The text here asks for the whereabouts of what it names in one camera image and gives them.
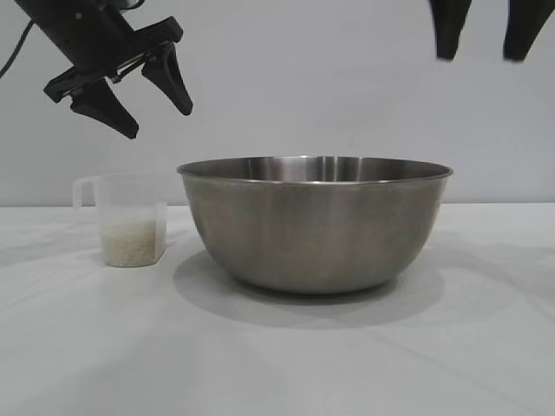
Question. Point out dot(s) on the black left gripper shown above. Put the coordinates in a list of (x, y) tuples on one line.
[(86, 39)]

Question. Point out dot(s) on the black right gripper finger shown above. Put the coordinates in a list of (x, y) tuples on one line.
[(522, 30), (448, 26)]

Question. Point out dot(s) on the translucent plastic measuring cup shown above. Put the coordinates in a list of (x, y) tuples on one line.
[(130, 199)]

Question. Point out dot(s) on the white rice grains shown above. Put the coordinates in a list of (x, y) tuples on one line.
[(128, 242)]

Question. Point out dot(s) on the stainless steel mixing bowl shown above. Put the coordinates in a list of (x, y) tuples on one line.
[(312, 234)]

